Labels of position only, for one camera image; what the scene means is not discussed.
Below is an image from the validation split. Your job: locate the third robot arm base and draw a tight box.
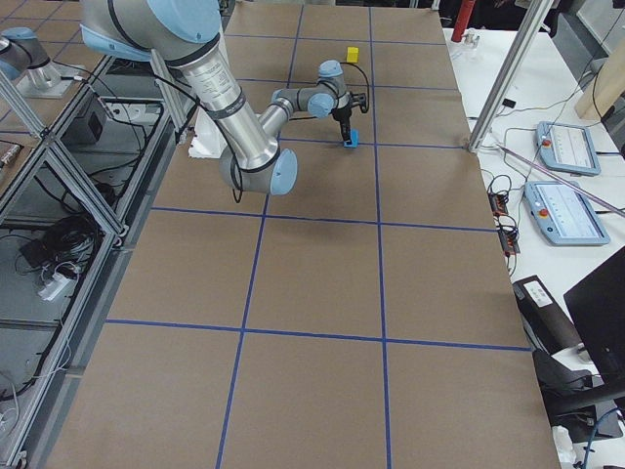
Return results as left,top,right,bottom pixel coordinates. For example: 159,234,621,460
1,26,73,99

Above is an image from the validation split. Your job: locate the red cylinder bottle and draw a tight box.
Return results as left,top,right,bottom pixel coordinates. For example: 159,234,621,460
451,0,476,43

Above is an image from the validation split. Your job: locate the lower teach pendant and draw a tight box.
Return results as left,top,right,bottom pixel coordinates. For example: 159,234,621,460
523,181,610,246

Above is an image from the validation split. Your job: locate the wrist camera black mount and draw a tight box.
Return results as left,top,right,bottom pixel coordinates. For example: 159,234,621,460
351,93,369,114

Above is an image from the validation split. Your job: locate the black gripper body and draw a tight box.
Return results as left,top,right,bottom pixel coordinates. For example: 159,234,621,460
331,100,352,122

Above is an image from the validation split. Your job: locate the black monitor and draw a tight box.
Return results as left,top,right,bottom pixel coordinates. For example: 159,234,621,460
564,248,624,378

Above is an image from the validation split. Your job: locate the aluminium frame post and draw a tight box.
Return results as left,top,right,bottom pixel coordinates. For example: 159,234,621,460
467,0,553,152

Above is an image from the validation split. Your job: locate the yellow block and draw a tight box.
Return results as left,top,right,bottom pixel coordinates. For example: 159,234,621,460
346,46,359,64

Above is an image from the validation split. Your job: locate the black cardboard box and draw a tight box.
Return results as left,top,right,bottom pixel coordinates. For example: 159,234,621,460
513,276,581,354

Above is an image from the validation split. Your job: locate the white power strip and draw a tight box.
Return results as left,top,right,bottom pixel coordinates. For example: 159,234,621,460
38,273,70,301

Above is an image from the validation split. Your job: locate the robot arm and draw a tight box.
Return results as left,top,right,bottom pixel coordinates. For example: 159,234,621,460
81,0,368,195

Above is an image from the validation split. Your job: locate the upper teach pendant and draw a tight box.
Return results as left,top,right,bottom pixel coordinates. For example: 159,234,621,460
535,121,601,176

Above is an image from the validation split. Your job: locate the white pedestal mount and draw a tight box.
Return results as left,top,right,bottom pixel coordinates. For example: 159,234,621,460
188,108,228,159

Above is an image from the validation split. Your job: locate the blue block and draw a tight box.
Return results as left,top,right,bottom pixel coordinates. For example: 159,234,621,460
343,129,359,149

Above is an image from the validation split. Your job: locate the teach pendant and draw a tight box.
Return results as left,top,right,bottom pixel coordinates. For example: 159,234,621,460
535,121,601,176
523,181,610,246

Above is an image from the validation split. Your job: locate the orange circuit board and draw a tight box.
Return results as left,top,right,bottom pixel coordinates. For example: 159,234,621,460
488,192,509,217

